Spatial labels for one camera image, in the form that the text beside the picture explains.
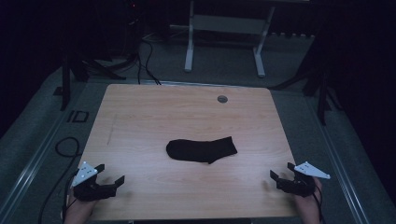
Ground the black hanging cable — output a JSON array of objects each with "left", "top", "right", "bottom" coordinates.
[{"left": 135, "top": 18, "right": 163, "bottom": 86}]

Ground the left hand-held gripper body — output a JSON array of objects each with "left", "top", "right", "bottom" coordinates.
[{"left": 71, "top": 161, "right": 119, "bottom": 202}]

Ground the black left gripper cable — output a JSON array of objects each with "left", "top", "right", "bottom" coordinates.
[{"left": 61, "top": 174, "right": 78, "bottom": 224}]

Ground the person's right hand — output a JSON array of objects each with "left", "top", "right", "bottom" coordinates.
[{"left": 293, "top": 176, "right": 324, "bottom": 224}]

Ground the long black floor cable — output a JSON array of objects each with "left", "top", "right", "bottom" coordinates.
[{"left": 37, "top": 136, "right": 82, "bottom": 224}]

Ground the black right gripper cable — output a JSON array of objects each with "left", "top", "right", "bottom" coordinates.
[{"left": 312, "top": 178, "right": 325, "bottom": 224}]

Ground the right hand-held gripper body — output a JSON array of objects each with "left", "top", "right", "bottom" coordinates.
[{"left": 276, "top": 161, "right": 332, "bottom": 198}]

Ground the person's left hand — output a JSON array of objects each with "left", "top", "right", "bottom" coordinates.
[{"left": 63, "top": 189, "right": 101, "bottom": 224}]

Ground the black metal stand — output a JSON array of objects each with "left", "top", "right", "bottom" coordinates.
[
  {"left": 270, "top": 29, "right": 344, "bottom": 126},
  {"left": 53, "top": 38, "right": 127, "bottom": 112}
]

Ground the grey metal floor rail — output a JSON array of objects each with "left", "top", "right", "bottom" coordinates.
[
  {"left": 306, "top": 96, "right": 372, "bottom": 224},
  {"left": 0, "top": 106, "right": 74, "bottom": 220},
  {"left": 87, "top": 78, "right": 273, "bottom": 91}
]

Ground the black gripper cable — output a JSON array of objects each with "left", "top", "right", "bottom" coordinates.
[
  {"left": 61, "top": 174, "right": 78, "bottom": 224},
  {"left": 312, "top": 178, "right": 325, "bottom": 224}
]

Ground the white metal desk frame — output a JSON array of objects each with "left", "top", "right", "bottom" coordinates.
[{"left": 183, "top": 0, "right": 276, "bottom": 78}]

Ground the black sock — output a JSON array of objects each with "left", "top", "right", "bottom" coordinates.
[{"left": 165, "top": 135, "right": 238, "bottom": 165}]

